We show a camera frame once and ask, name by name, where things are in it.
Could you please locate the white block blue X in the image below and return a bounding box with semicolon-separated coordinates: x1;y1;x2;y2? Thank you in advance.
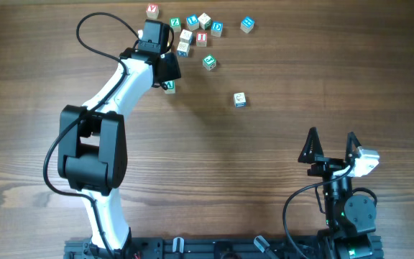
177;42;190;57

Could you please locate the right black cable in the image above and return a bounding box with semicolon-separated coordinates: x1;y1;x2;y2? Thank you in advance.
282;163;355;259

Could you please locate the green J letter block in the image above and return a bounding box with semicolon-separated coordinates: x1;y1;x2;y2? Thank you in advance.
203;54;217;71

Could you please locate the green Z letter block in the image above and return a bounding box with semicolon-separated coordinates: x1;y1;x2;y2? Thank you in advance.
170;17;182;32

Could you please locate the red I letter block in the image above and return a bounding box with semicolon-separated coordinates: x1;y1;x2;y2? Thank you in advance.
195;32;208;47

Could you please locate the blue L letter block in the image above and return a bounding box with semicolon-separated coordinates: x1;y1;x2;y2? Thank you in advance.
186;14;200;31

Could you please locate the red Y letter block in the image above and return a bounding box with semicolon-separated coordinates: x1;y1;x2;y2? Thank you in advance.
146;4;160;19

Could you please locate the left black cable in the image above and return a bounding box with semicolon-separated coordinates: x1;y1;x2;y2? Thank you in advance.
42;12;175;259

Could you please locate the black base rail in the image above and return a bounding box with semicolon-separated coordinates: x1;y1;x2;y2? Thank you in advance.
63;234;385;259

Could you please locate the green V letter block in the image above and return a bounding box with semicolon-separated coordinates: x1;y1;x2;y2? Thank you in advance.
164;81;176;94

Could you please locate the white green-sided block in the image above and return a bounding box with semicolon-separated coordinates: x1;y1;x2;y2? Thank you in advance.
198;13;212;30

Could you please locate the blue block far right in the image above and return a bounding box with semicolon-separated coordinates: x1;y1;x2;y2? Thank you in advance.
240;17;254;33

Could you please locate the white picture block blue side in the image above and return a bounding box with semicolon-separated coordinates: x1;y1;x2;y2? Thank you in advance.
234;92;247;107

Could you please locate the black cable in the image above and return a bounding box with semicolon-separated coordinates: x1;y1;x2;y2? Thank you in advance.
42;12;175;259
282;163;355;259

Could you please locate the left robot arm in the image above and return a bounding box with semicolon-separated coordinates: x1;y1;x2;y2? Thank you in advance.
52;19;181;258

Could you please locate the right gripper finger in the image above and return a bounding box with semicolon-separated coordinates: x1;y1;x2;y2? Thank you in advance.
298;127;324;164
345;132;361;163

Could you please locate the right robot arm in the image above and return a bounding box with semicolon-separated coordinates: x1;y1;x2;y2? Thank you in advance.
298;127;380;258

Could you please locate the blue D letter block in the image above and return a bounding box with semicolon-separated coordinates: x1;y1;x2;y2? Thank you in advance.
211;21;223;37

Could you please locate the white blue-sided block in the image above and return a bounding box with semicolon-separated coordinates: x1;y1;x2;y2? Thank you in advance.
180;29;193;45

